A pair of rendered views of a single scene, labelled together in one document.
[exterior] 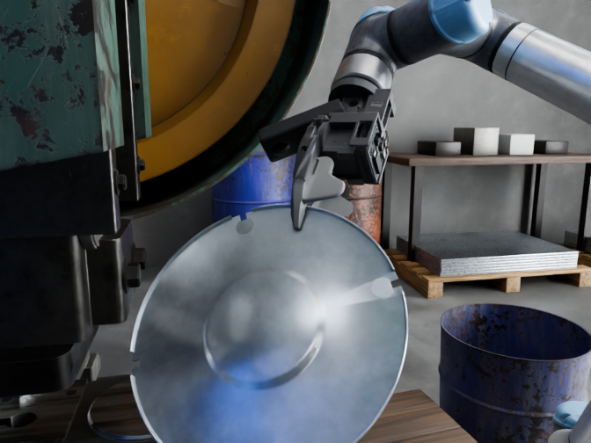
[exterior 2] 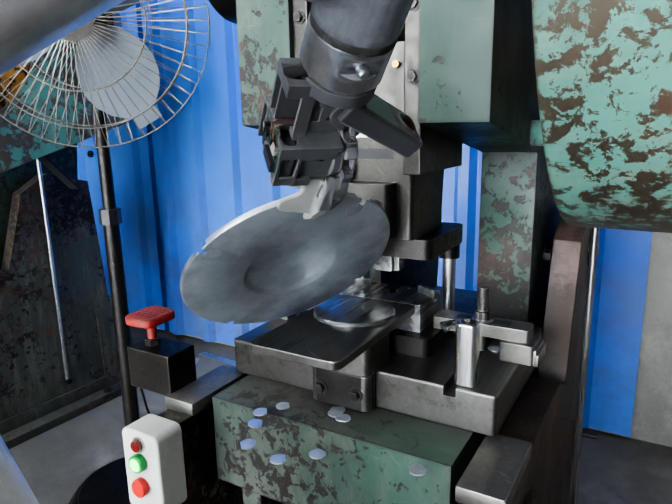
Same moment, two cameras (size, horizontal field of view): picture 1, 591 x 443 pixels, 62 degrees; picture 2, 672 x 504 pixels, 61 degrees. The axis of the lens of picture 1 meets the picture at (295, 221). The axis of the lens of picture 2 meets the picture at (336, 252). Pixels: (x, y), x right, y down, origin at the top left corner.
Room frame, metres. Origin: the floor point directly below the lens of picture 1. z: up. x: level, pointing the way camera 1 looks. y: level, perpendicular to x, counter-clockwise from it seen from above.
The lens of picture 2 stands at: (1.02, -0.48, 1.07)
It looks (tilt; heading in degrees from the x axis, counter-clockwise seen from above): 13 degrees down; 132
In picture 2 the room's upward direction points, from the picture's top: 1 degrees counter-clockwise
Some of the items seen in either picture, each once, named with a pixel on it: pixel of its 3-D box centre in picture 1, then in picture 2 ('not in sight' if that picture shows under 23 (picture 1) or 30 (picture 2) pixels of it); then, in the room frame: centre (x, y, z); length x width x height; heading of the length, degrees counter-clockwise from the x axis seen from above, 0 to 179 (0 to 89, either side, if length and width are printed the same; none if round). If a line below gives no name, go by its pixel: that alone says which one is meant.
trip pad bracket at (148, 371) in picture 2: not in sight; (165, 393); (0.20, -0.01, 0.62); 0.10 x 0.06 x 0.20; 12
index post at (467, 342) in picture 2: not in sight; (467, 350); (0.65, 0.19, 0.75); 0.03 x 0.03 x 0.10; 12
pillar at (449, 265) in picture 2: not in sight; (448, 273); (0.52, 0.36, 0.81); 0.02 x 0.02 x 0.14
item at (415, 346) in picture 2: not in sight; (391, 323); (0.45, 0.28, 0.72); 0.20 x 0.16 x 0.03; 12
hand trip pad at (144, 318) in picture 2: not in sight; (152, 333); (0.18, -0.01, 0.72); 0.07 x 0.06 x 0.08; 102
